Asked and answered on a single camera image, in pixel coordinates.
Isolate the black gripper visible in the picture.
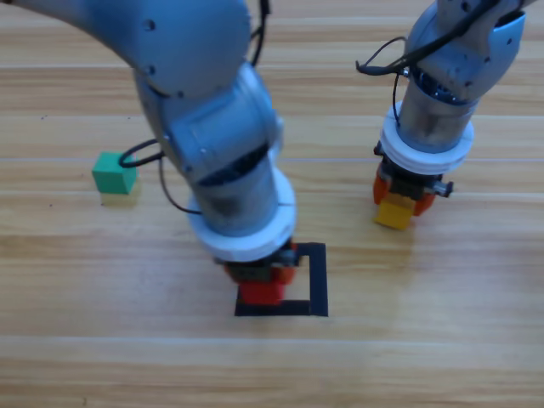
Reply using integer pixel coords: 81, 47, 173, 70
223, 241, 298, 298
372, 142, 455, 217

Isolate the red wooden cube block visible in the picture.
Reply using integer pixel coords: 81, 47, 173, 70
236, 280, 287, 307

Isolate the yellow wooden cube block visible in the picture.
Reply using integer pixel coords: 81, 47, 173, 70
372, 194, 417, 231

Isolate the green wooden cube block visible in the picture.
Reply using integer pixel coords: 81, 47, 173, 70
91, 151, 140, 196

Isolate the black tape square outline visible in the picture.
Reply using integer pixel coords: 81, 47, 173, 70
234, 242, 329, 319

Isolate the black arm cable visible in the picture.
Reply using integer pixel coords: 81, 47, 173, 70
355, 0, 502, 128
118, 0, 273, 216

